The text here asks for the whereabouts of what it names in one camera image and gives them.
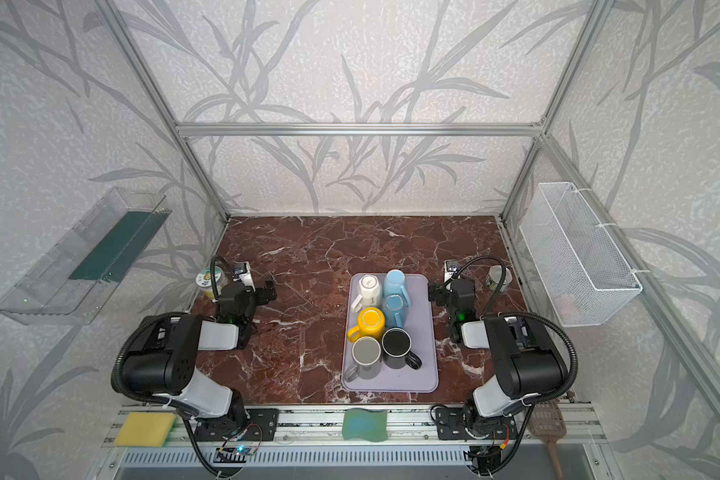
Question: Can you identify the circuit board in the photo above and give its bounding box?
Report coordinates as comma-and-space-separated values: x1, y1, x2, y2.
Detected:
464, 446, 502, 477
213, 445, 258, 464

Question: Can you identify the yellow sponge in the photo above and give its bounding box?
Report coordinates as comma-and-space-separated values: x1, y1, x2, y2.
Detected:
114, 412, 176, 448

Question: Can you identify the white wire basket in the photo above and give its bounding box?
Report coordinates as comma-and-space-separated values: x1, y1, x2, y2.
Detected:
520, 182, 643, 327

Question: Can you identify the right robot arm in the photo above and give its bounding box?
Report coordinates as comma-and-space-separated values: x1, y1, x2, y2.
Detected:
428, 255, 579, 430

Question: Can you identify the metal tin can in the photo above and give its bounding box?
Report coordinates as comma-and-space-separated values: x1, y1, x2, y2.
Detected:
486, 265, 513, 294

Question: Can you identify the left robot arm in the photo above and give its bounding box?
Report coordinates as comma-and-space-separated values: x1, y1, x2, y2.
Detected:
111, 255, 277, 428

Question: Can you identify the yellow mug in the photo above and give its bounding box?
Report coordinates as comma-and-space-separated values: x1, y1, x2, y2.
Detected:
347, 307, 385, 342

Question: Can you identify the left circuit board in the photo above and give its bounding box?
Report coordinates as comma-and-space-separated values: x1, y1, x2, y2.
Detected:
213, 445, 258, 464

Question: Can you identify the light blue mug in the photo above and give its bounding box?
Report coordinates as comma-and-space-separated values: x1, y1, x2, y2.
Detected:
383, 269, 411, 304

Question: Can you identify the grey mug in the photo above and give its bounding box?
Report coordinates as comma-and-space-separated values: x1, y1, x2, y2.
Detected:
343, 337, 382, 382

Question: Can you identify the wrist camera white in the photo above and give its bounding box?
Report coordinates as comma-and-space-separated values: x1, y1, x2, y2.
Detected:
444, 260, 460, 283
232, 261, 255, 289

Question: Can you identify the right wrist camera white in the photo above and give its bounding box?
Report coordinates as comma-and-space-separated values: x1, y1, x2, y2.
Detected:
444, 260, 460, 283

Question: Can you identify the white upside-down mug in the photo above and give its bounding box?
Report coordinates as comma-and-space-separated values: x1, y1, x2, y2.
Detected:
351, 274, 383, 313

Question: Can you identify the clear plastic wall shelf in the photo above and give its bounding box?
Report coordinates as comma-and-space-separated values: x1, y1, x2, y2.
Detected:
0, 187, 172, 326

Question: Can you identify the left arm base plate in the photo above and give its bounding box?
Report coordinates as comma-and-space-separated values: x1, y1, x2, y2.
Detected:
193, 408, 280, 442

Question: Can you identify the green sponge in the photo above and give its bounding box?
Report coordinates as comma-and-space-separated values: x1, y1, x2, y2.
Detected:
342, 408, 388, 442

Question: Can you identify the blue patterned mug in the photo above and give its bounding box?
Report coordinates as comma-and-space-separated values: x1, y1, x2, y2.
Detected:
381, 294, 408, 328

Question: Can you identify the lilac tray mat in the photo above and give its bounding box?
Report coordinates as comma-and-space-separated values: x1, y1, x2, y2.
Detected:
341, 272, 440, 394

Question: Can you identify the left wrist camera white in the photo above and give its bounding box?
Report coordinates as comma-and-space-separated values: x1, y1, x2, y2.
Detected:
232, 261, 255, 289

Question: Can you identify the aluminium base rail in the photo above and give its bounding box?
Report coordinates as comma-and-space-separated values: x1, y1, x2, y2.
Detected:
87, 403, 621, 479

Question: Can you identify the right circuit board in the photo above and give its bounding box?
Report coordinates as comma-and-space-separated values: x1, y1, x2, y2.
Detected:
464, 446, 502, 477

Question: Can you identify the black mug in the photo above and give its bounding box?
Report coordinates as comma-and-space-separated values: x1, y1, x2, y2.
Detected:
381, 328, 423, 370

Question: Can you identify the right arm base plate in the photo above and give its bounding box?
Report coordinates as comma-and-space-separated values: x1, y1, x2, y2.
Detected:
429, 404, 518, 443

